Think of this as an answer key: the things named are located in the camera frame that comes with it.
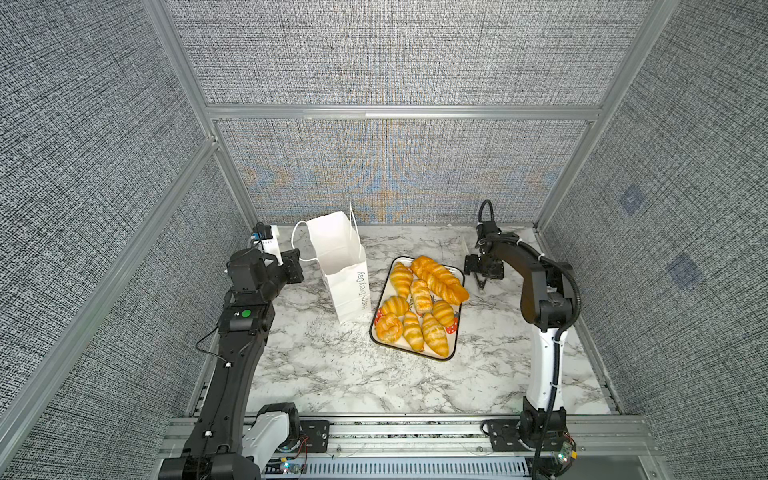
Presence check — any long twisted fake bread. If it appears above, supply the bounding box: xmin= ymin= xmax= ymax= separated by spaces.
xmin=410 ymin=256 xmax=470 ymax=305

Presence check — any white printed paper bag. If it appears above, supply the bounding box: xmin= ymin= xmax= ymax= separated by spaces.
xmin=291 ymin=203 xmax=371 ymax=323

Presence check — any round striped fake bun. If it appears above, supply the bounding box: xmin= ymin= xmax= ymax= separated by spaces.
xmin=381 ymin=295 xmax=410 ymax=317
xmin=432 ymin=300 xmax=455 ymax=330

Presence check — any flaky fake croissant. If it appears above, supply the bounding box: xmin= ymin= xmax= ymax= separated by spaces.
xmin=410 ymin=279 xmax=433 ymax=316
xmin=422 ymin=313 xmax=449 ymax=357

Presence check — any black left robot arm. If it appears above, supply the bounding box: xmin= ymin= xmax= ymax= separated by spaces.
xmin=158 ymin=247 xmax=303 ymax=479

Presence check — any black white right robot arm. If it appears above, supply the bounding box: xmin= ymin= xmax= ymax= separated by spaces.
xmin=464 ymin=221 xmax=581 ymax=450

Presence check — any striped fake croissant top left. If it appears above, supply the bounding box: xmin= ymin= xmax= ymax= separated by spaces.
xmin=389 ymin=262 xmax=413 ymax=299

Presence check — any striped fake croissant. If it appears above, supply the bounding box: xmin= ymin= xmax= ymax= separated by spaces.
xmin=403 ymin=312 xmax=425 ymax=352
xmin=389 ymin=262 xmax=413 ymax=299

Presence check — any striped fake croissant bottom middle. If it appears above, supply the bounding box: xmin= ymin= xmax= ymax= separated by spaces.
xmin=403 ymin=312 xmax=425 ymax=352

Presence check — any knotted fake bread roll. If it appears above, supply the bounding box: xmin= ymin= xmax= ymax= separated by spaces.
xmin=375 ymin=313 xmax=404 ymax=344

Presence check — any strawberry print serving tray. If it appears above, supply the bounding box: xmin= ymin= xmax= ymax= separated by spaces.
xmin=369 ymin=256 xmax=469 ymax=361

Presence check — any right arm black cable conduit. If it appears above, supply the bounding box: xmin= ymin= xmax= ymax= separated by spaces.
xmin=476 ymin=199 xmax=583 ymax=480

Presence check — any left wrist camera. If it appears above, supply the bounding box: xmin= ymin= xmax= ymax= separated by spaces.
xmin=250 ymin=222 xmax=283 ymax=265

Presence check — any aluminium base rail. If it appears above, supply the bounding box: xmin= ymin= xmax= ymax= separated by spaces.
xmin=157 ymin=413 xmax=667 ymax=480

